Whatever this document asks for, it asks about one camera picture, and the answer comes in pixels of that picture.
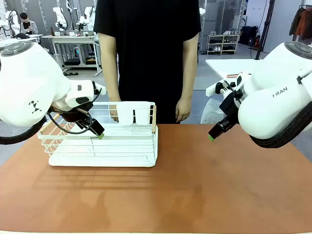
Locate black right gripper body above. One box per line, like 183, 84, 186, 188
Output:
218, 91, 242, 125

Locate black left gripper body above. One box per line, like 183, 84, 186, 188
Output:
52, 99, 95, 124

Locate person right forearm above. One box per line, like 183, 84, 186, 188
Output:
97, 32, 122, 104

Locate person left forearm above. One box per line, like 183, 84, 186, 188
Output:
178, 32, 199, 100

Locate person right hand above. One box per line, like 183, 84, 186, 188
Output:
109, 101, 122, 123

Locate person left hand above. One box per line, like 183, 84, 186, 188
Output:
175, 96, 194, 124

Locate clear plastic bag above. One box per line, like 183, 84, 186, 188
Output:
200, 98, 227, 125

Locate white utensil holder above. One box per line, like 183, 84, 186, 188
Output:
116, 101, 152, 126

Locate white side table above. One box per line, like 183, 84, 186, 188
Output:
205, 58, 262, 80

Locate black box under workbench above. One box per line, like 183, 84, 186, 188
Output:
63, 58, 81, 67

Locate wooden shoe rack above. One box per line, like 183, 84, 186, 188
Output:
207, 33, 241, 56

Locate black luggage bags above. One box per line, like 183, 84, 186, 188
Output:
239, 25, 259, 47

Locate white workbench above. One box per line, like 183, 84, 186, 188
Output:
40, 34, 103, 77

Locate black tripod pole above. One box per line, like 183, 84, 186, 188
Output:
254, 0, 276, 60

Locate person torso black t-shirt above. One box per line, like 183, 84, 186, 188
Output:
93, 0, 203, 124

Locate seated person in background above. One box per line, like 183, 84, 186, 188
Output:
19, 12, 39, 36

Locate hanging jackets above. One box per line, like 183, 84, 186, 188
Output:
289, 6, 312, 41

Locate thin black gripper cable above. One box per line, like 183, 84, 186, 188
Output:
47, 87, 103, 135

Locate wooden rack handle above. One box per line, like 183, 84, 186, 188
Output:
152, 104, 157, 134
39, 113, 61, 135

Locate white wire dish rack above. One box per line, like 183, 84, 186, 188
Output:
37, 101, 159, 165

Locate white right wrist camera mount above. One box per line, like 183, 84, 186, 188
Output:
205, 72, 253, 97

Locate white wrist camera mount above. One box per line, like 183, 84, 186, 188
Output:
205, 72, 253, 97
94, 81, 107, 96

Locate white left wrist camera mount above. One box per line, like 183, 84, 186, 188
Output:
94, 81, 107, 96

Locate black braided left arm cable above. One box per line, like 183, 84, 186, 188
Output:
0, 116, 47, 146

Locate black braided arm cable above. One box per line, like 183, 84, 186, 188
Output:
0, 116, 47, 146
248, 100, 312, 149

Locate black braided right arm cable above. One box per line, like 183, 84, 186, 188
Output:
248, 100, 312, 149

